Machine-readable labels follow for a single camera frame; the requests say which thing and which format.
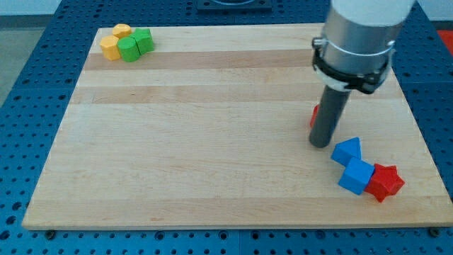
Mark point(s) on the red circle block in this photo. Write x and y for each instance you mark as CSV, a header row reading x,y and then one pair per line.
x,y
313,115

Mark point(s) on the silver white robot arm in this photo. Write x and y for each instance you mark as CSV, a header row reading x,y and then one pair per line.
x,y
357,43

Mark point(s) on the green star block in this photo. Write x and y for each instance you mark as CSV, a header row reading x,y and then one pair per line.
x,y
143,39

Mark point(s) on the red star block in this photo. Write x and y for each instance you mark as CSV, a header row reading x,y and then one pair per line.
x,y
385,181

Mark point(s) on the wooden board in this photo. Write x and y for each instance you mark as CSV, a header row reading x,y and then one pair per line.
x,y
211,131

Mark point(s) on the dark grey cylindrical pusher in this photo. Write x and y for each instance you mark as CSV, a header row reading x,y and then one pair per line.
x,y
330,109

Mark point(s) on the blue triangle block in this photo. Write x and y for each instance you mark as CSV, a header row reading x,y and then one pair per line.
x,y
346,150

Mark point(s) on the green cylinder block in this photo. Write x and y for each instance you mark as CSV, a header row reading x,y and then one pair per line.
x,y
128,48

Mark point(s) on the blue cube block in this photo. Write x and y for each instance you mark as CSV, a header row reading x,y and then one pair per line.
x,y
356,176

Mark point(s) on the yellow heart block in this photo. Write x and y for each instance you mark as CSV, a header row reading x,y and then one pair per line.
x,y
121,30

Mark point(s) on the yellow hexagon block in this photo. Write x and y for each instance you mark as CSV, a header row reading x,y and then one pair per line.
x,y
109,47

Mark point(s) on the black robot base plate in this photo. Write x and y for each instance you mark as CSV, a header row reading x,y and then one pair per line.
x,y
235,5

